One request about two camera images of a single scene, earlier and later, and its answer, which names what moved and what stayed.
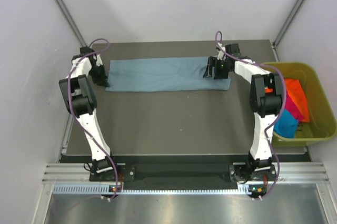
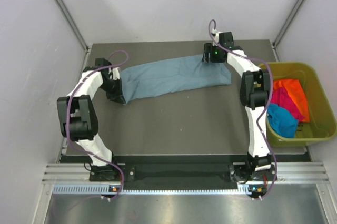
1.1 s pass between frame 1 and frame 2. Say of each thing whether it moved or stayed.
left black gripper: moved
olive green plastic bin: stayed
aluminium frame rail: stayed
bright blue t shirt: stayed
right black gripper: moved
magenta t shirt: stayed
